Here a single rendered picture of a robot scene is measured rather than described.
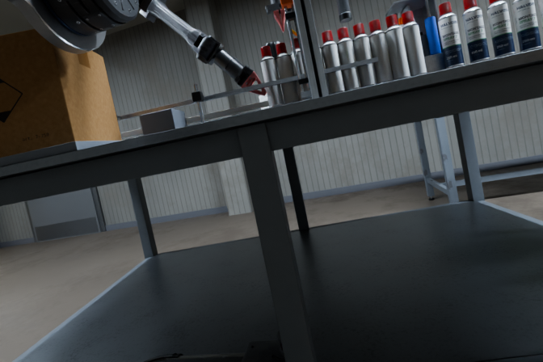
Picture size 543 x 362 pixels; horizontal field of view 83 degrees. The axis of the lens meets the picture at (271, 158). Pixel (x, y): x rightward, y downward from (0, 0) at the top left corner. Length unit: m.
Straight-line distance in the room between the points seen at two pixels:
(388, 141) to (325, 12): 1.67
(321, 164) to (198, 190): 1.68
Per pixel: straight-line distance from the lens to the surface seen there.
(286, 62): 1.07
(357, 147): 3.82
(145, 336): 1.26
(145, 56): 4.72
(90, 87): 0.96
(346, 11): 1.01
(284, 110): 0.59
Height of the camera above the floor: 0.76
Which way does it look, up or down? 3 degrees down
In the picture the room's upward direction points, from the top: 12 degrees counter-clockwise
